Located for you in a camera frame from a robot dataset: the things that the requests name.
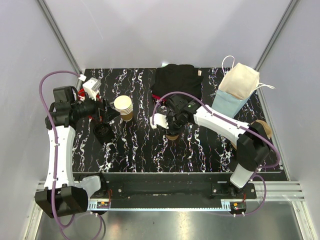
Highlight single paper cup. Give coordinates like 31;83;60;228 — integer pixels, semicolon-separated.
166;134;179;141

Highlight stack of paper cups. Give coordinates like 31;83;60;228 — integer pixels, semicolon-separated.
113;95;133;122

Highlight blue white paper bag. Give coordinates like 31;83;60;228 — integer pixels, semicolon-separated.
211;62;275;118

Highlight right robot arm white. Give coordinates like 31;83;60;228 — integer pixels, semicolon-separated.
166;94;271;199

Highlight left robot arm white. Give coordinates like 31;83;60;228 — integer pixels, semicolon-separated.
35;86;119;218

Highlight stack of black lids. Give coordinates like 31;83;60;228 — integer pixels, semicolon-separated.
93;122;115;144

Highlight red cup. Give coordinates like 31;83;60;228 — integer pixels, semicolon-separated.
78;88;88;102

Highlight pink folded cloth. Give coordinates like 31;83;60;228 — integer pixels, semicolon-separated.
151;94;166;102

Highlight black folded cloth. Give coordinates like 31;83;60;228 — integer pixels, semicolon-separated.
150;64;204;100

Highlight brown cup carrier on table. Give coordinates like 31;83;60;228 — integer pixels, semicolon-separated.
255;119;273;139

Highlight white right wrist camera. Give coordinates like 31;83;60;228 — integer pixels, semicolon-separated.
150;113;169;129

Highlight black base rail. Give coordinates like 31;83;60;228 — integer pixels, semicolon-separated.
79;171;278;208

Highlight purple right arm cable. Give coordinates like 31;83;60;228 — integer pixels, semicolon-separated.
151;91;281;217

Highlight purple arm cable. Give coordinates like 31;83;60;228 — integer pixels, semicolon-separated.
151;91;281;217
38;70;106;240

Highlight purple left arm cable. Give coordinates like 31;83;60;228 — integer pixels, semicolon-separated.
38;70;106;240

